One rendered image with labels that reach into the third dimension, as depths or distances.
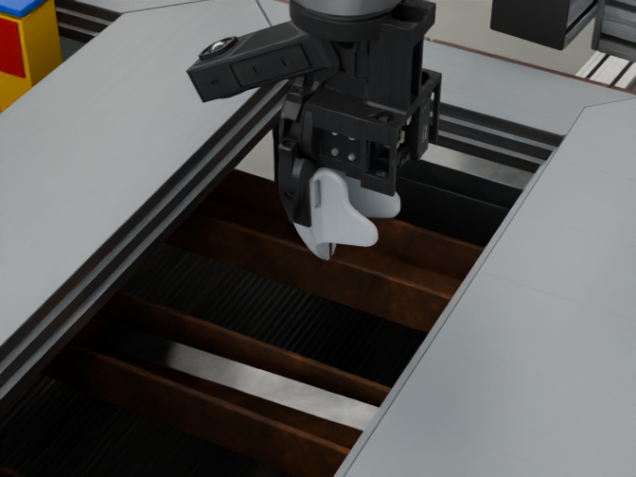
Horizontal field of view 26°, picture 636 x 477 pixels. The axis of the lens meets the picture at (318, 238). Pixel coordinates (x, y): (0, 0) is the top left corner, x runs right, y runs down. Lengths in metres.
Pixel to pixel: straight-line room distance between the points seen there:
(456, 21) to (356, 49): 2.19
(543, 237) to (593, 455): 0.22
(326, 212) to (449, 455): 0.18
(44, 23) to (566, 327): 0.60
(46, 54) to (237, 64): 0.49
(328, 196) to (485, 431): 0.18
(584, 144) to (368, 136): 0.36
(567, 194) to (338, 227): 0.26
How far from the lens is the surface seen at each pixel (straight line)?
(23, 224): 1.09
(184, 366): 1.13
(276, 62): 0.87
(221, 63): 0.89
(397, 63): 0.83
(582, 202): 1.11
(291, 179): 0.88
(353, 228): 0.91
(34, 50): 1.34
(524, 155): 1.20
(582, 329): 1.00
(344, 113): 0.85
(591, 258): 1.06
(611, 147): 1.18
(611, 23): 1.61
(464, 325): 0.99
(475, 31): 2.99
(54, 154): 1.16
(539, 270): 1.04
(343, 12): 0.81
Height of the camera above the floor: 1.52
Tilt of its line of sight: 39 degrees down
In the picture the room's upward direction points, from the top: straight up
